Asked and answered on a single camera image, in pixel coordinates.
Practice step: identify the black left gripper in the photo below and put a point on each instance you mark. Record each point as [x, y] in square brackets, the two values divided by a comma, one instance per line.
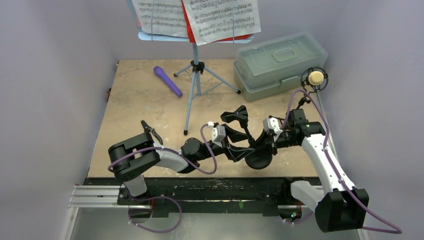
[235, 153]

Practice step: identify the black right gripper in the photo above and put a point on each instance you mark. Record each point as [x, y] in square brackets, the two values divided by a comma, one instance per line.
[271, 143]

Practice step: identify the black round-base microphone stand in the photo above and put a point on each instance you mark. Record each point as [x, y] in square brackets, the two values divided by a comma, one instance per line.
[241, 145]

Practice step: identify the purple toy microphone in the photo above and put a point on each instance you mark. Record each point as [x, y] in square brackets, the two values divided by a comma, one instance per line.
[159, 72]

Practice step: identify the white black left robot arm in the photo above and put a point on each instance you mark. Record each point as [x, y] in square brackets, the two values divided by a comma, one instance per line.
[129, 159]

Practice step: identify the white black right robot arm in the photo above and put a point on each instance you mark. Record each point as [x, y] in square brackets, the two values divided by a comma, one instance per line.
[334, 206]

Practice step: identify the black tripod microphone stand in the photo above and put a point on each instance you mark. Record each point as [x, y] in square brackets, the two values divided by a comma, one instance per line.
[305, 99]

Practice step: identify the translucent green storage box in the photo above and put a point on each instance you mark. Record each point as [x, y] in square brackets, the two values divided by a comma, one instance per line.
[271, 67]

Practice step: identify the light blue music stand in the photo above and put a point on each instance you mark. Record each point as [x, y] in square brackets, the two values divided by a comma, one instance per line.
[196, 65]

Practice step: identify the black pliers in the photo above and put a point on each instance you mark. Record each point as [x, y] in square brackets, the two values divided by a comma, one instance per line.
[151, 130]

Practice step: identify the red folder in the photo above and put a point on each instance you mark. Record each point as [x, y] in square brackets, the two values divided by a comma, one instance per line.
[191, 38]

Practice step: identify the right sheet music page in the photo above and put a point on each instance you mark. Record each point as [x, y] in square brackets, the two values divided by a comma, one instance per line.
[213, 20]

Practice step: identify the sheet music page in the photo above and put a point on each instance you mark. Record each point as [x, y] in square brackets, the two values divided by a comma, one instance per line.
[213, 20]
[161, 17]

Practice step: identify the left sheet music page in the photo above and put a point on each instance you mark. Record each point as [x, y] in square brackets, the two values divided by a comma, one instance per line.
[161, 17]

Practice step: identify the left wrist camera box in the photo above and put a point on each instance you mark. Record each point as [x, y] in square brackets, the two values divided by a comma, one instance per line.
[218, 133]

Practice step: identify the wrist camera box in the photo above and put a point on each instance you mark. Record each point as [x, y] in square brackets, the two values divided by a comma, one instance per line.
[218, 133]
[271, 125]

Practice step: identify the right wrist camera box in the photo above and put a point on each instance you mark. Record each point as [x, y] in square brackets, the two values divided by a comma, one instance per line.
[271, 125]

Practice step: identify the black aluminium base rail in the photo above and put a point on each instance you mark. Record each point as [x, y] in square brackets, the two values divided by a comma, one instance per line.
[201, 195]

